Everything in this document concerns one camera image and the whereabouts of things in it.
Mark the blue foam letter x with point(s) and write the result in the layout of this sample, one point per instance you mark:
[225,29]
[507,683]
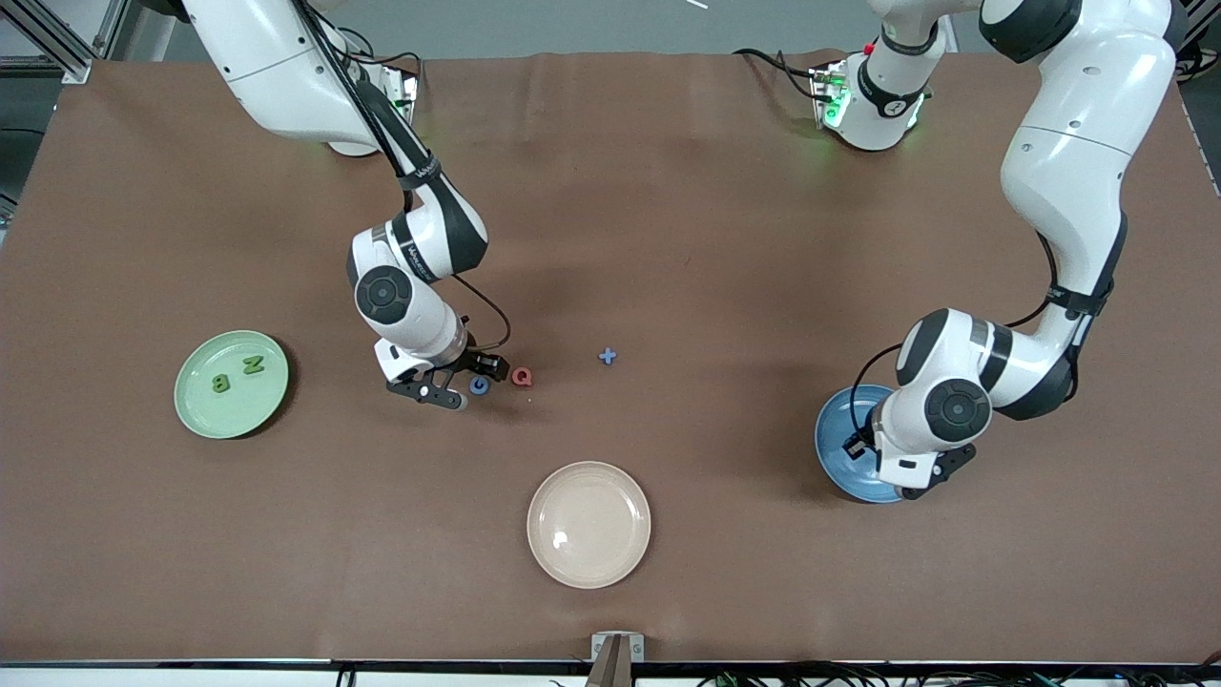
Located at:
[608,356]

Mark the blue plate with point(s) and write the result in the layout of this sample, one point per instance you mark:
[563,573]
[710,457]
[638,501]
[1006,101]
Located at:
[839,472]

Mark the green foam letter B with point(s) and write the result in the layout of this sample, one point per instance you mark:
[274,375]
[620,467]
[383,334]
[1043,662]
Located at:
[219,384]

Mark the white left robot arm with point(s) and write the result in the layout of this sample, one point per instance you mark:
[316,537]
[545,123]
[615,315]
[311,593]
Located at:
[1078,143]

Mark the light green plate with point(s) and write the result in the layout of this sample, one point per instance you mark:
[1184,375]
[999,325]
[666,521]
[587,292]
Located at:
[238,415]

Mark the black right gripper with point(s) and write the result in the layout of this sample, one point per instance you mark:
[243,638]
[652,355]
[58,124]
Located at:
[471,360]

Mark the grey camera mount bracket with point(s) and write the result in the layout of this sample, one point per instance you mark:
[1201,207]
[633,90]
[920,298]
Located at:
[616,654]

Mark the blue foam letter G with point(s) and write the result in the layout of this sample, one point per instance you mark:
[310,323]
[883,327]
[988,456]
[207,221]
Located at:
[479,385]

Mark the beige plate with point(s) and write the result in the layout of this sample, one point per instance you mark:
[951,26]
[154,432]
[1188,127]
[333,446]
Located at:
[589,525]

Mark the green foam letter N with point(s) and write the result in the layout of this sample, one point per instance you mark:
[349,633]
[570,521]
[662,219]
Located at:
[253,364]

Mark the red foam letter Q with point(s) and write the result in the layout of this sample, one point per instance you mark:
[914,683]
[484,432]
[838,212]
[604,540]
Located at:
[522,376]

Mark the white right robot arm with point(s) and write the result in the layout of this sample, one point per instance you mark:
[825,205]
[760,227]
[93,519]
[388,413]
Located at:
[277,67]

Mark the brown table cover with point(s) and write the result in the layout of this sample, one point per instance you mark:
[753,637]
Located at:
[668,239]

